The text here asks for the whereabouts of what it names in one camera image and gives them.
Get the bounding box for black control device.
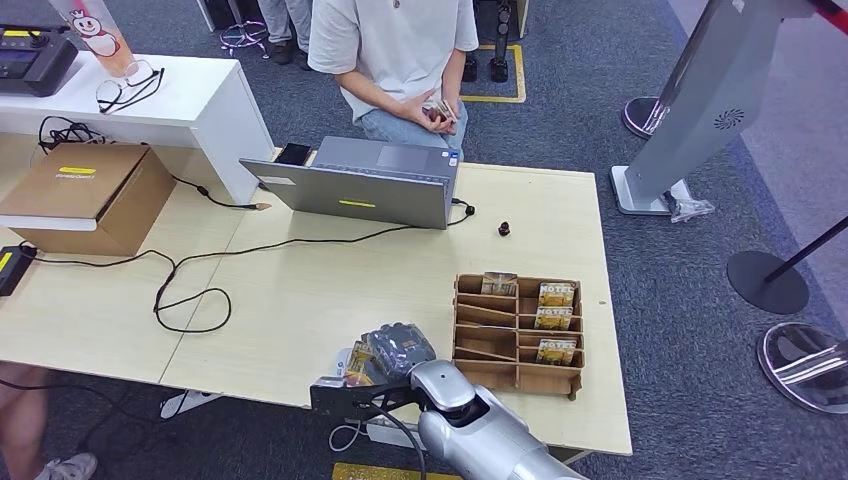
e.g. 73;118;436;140
0;25;79;98

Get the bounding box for black framed eyeglasses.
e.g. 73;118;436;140
94;59;166;115

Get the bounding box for white cable loop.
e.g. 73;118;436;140
328;417;369;454

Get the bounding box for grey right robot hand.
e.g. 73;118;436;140
360;322;439;382

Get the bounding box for chrome stanchion base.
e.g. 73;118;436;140
757;322;848;415
622;95;674;140

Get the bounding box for snowman print drink cup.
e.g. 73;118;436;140
47;0;139;79

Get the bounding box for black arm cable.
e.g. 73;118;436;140
356;399;429;480

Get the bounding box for yellow floor tape square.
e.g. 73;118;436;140
460;43;528;104

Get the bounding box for black stanchion base with pole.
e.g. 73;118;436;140
727;215;848;315

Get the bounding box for stack of cards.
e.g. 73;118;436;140
427;99;460;125

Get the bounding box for red barrier belt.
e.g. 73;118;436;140
809;0;848;36

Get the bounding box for person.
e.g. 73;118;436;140
0;360;99;480
307;0;480;150
256;0;321;72

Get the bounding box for yellow floor mat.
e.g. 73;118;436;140
331;462;465;480

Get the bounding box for grey laptop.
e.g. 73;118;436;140
239;135;461;231

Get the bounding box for wooden card holder box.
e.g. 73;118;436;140
451;272;586;402

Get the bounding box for person's right hand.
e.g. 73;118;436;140
400;89;452;136

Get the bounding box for black power adapter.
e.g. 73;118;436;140
0;245;38;297

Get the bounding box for silver kiosk stand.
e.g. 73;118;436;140
610;0;817;217

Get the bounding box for black phone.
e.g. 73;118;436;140
274;142;314;167

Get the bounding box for black cable with plug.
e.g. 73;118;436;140
37;116;272;212

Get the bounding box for yellow hotel key card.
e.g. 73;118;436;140
533;306;574;332
535;338;578;368
537;282;577;309

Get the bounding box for person's left hand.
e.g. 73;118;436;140
433;95;464;137

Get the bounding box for clear plastic bag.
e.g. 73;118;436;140
664;178;716;223

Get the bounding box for yellow brown ID card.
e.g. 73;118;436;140
343;340;378;388

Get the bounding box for white desk foot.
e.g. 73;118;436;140
366;420;425;452
159;390;223;420

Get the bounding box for dark brown key card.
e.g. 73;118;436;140
480;271;519;297

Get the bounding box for long black power cable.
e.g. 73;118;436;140
18;197;476;335

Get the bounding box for chrome stool base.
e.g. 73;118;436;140
218;0;270;58

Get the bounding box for brown cardboard box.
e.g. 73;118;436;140
0;142;178;258

